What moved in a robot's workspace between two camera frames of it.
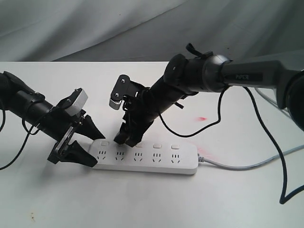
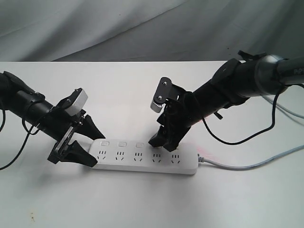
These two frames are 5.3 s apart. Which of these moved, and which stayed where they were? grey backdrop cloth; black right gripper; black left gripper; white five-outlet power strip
Moved: black right gripper
Stayed: grey backdrop cloth; black left gripper; white five-outlet power strip
